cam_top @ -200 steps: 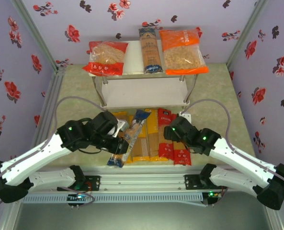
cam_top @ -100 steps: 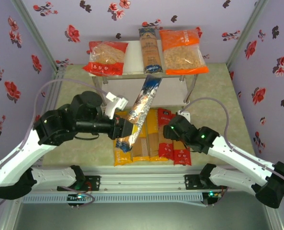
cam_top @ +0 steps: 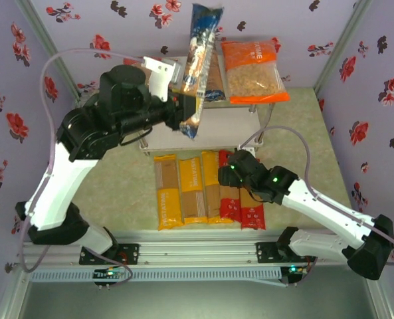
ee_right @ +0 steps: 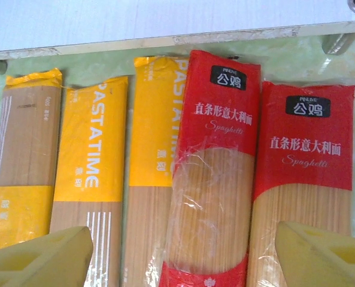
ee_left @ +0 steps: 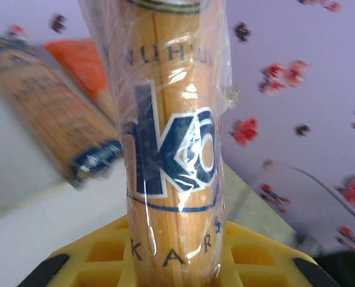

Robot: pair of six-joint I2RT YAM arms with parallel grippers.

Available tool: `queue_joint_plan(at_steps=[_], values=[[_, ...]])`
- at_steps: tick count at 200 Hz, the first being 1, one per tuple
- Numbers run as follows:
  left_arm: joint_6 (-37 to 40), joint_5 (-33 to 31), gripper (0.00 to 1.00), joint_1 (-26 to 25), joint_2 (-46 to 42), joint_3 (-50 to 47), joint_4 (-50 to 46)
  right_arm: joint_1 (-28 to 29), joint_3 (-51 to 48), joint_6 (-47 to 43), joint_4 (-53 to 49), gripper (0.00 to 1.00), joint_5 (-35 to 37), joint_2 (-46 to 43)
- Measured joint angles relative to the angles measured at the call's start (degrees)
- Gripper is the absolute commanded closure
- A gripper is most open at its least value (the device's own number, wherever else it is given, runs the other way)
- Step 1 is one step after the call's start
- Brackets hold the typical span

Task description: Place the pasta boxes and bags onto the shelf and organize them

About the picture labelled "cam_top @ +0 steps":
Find light blue spaghetti bag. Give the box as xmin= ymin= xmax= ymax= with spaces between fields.
xmin=179 ymin=3 xmax=225 ymax=140

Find red spaghetti bag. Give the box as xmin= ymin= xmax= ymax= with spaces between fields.
xmin=239 ymin=187 xmax=266 ymax=230
xmin=218 ymin=150 xmax=243 ymax=222

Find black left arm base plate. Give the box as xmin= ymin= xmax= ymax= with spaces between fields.
xmin=79 ymin=242 xmax=140 ymax=266

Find dark blue spaghetti bag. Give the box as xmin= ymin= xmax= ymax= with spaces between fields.
xmin=203 ymin=49 xmax=227 ymax=102

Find yellow spaghetti bag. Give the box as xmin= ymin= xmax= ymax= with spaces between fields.
xmin=201 ymin=151 xmax=234 ymax=224
xmin=179 ymin=156 xmax=208 ymax=225
xmin=153 ymin=154 xmax=184 ymax=231

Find aluminium frame rails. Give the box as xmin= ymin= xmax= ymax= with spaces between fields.
xmin=15 ymin=89 xmax=383 ymax=270

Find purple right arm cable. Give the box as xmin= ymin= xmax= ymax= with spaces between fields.
xmin=239 ymin=125 xmax=394 ymax=286

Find orange macaroni bag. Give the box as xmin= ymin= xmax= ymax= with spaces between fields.
xmin=220 ymin=39 xmax=290 ymax=104

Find aluminium corner post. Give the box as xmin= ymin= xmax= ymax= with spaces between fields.
xmin=312 ymin=0 xmax=373 ymax=97
xmin=15 ymin=0 xmax=81 ymax=97

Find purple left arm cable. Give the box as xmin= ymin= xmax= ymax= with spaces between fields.
xmin=17 ymin=48 xmax=146 ymax=289

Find white two-tier shelf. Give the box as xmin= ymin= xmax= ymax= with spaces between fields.
xmin=126 ymin=54 xmax=277 ymax=156

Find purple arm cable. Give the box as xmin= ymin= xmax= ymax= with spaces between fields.
xmin=17 ymin=48 xmax=146 ymax=289
xmin=239 ymin=125 xmax=394 ymax=286

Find green marbled table mat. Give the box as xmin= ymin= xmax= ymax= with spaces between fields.
xmin=58 ymin=86 xmax=359 ymax=233

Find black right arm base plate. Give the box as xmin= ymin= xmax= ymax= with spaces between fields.
xmin=255 ymin=241 xmax=317 ymax=266

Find white slotted cable duct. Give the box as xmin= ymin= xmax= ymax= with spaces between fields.
xmin=29 ymin=267 xmax=282 ymax=284

